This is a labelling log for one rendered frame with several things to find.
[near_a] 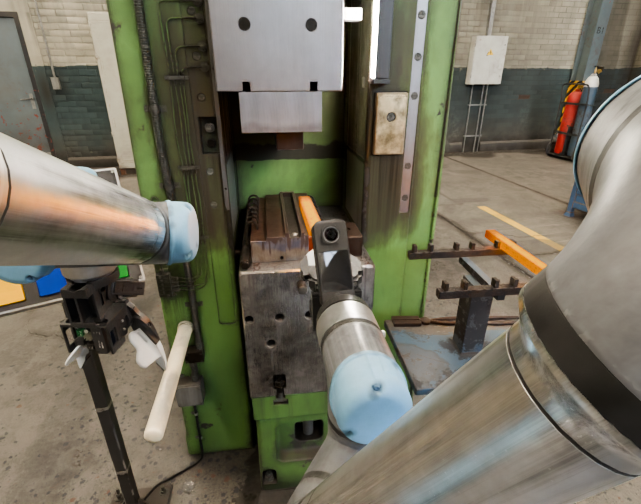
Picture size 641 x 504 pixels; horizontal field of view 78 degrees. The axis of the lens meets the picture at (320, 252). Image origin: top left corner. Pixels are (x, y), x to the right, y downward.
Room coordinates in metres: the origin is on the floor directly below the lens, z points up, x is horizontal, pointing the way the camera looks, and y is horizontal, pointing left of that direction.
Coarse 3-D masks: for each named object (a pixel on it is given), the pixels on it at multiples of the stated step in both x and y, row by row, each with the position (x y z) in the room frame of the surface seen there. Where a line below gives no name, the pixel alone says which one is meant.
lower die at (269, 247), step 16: (288, 192) 1.43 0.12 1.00; (272, 208) 1.27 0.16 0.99; (272, 224) 1.12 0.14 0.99; (304, 224) 1.11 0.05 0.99; (256, 240) 1.02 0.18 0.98; (272, 240) 1.02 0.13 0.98; (288, 240) 1.02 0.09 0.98; (304, 240) 1.03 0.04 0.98; (256, 256) 1.01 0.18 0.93; (272, 256) 1.02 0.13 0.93; (288, 256) 1.02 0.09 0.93
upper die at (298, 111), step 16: (240, 96) 1.01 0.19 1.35; (256, 96) 1.01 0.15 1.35; (272, 96) 1.02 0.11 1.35; (288, 96) 1.02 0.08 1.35; (304, 96) 1.03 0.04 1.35; (320, 96) 1.03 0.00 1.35; (240, 112) 1.01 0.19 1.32; (256, 112) 1.01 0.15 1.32; (272, 112) 1.02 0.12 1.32; (288, 112) 1.02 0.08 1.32; (304, 112) 1.03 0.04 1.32; (320, 112) 1.03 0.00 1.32; (256, 128) 1.01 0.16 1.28; (272, 128) 1.02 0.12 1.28; (288, 128) 1.02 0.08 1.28; (304, 128) 1.03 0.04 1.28; (320, 128) 1.03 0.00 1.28
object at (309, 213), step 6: (300, 198) 0.94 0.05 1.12; (306, 198) 0.94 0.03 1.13; (300, 204) 0.91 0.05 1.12; (306, 204) 0.88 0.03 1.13; (312, 204) 0.88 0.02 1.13; (306, 210) 0.83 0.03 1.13; (312, 210) 0.83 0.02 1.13; (306, 216) 0.78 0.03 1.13; (312, 216) 0.78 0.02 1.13; (318, 216) 0.78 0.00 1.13; (306, 222) 0.76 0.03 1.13; (312, 222) 0.74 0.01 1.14; (312, 246) 0.63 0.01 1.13
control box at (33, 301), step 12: (108, 168) 0.94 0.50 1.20; (108, 180) 0.92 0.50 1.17; (132, 276) 0.82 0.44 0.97; (144, 276) 0.83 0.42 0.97; (24, 288) 0.72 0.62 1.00; (36, 288) 0.73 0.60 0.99; (36, 300) 0.72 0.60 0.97; (48, 300) 0.72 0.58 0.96; (60, 300) 0.74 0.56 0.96; (0, 312) 0.68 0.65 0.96; (12, 312) 0.69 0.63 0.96
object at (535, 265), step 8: (488, 232) 1.09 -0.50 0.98; (496, 232) 1.08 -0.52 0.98; (504, 240) 1.02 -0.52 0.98; (504, 248) 1.00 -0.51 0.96; (512, 248) 0.97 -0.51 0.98; (520, 248) 0.97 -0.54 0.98; (512, 256) 0.96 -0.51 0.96; (520, 256) 0.93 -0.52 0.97; (528, 256) 0.92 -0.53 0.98; (528, 264) 0.89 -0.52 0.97; (536, 264) 0.87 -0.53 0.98; (544, 264) 0.87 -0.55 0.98; (536, 272) 0.86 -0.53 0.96
